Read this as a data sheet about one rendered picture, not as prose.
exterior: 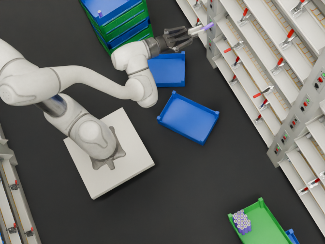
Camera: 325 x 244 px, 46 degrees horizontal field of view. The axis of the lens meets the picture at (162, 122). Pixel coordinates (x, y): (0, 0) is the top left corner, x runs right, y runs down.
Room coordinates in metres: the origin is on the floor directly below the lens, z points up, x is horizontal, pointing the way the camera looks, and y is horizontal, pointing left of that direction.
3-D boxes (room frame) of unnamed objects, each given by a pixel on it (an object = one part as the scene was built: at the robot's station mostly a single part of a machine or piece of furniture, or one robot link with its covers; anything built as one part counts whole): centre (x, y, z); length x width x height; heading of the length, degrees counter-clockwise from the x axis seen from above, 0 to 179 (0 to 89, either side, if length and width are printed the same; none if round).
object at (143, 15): (1.45, 0.08, 0.28); 0.30 x 0.20 x 0.08; 110
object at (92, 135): (0.70, 0.34, 0.41); 0.18 x 0.16 x 0.22; 35
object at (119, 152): (0.67, 0.32, 0.27); 0.22 x 0.18 x 0.06; 11
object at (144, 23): (1.45, 0.08, 0.20); 0.30 x 0.20 x 0.08; 110
